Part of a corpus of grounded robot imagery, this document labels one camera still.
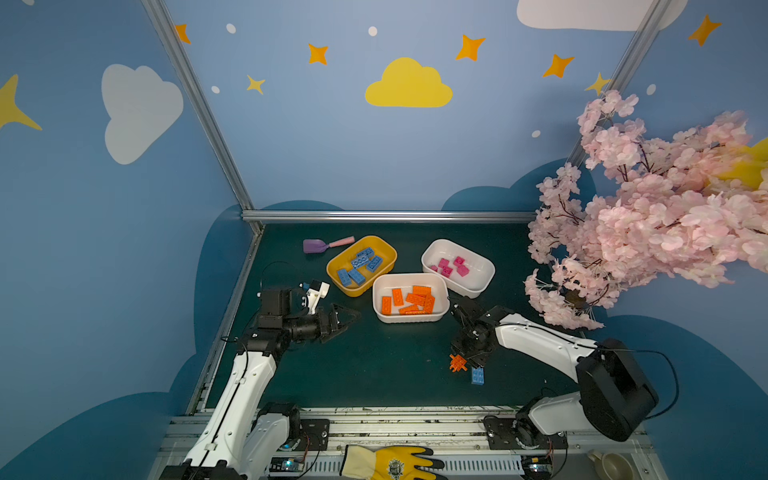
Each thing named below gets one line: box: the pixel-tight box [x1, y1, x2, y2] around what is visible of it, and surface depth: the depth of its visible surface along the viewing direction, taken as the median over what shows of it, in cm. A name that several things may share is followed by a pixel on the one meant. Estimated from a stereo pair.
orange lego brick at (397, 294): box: [392, 288, 405, 307], surface depth 102 cm
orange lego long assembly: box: [449, 354, 468, 373], surface depth 87 cm
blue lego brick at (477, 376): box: [471, 366, 485, 385], surface depth 84 cm
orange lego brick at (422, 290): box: [412, 285, 432, 297], surface depth 103 cm
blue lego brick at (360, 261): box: [352, 255, 370, 269], surface depth 110 cm
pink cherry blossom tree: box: [525, 90, 768, 332], surface depth 63 cm
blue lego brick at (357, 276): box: [348, 268, 366, 286], surface depth 106 cm
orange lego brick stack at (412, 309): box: [399, 304, 420, 314], surface depth 100 cm
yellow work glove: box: [340, 444, 448, 480], surface depth 70 cm
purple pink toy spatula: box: [303, 236, 355, 254], surface depth 116 cm
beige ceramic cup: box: [587, 450, 634, 480], surface depth 69 cm
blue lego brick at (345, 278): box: [338, 269, 352, 287], surface depth 106 cm
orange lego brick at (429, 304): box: [424, 295, 435, 314], surface depth 100 cm
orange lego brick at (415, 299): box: [405, 293, 426, 307], surface depth 101 cm
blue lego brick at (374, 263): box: [366, 256, 383, 273], surface depth 110 cm
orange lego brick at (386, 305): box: [381, 296, 392, 315], surface depth 100 cm
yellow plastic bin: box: [326, 236, 398, 297], surface depth 109 cm
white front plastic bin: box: [372, 273, 450, 324], surface depth 100 cm
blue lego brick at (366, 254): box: [355, 247, 375, 261], surface depth 113 cm
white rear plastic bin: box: [421, 238, 496, 299], surface depth 110 cm
